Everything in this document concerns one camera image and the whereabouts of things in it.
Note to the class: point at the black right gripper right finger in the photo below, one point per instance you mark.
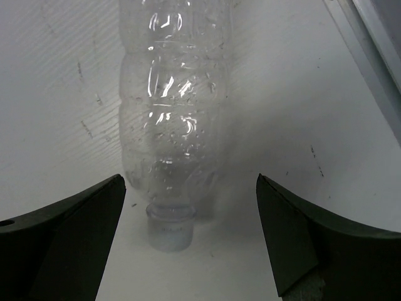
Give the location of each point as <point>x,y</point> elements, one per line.
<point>318,255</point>

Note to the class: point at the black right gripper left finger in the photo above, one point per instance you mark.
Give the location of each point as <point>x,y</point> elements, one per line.
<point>59,252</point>

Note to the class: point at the clear bottle pale cap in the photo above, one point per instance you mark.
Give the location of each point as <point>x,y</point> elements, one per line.
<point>174,81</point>

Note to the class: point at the aluminium right side rail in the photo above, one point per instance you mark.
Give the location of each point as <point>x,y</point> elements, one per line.
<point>371,32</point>

